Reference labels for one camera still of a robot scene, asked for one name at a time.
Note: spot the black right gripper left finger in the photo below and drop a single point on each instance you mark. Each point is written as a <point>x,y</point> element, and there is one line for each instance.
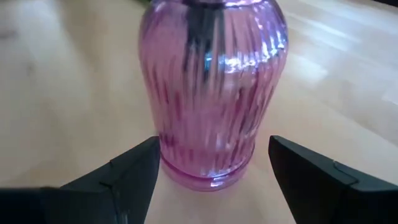
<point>130,186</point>

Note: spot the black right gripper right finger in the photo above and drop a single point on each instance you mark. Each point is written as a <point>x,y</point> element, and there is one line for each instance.
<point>314,186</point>

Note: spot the pink ribbed glass vase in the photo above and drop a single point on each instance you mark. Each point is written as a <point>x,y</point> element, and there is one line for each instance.
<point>211,109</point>

